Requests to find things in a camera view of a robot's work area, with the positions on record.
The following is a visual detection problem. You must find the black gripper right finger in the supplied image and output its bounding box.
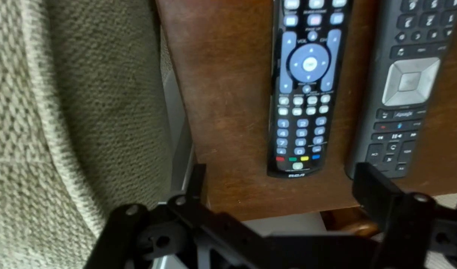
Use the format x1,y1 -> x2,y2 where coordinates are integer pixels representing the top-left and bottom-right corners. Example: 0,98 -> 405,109
351,161 -> 438,269

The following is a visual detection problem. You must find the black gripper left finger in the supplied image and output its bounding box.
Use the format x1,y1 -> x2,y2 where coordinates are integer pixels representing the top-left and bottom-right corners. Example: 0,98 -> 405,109
166,162 -> 260,257

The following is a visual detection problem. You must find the black remote with blue buttons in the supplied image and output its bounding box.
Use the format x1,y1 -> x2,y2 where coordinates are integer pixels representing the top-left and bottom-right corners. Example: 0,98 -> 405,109
266,0 -> 356,179

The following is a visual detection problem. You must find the dark grey remote control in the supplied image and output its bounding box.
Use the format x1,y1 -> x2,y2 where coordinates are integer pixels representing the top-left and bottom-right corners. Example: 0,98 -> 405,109
344,0 -> 457,180

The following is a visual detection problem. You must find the beige fabric couch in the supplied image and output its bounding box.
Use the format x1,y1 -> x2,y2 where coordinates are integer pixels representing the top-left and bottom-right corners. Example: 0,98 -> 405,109
0,0 -> 196,269

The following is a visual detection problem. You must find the dark brown wooden side table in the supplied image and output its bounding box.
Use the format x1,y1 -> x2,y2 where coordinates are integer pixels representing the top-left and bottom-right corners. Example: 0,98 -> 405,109
156,0 -> 457,221

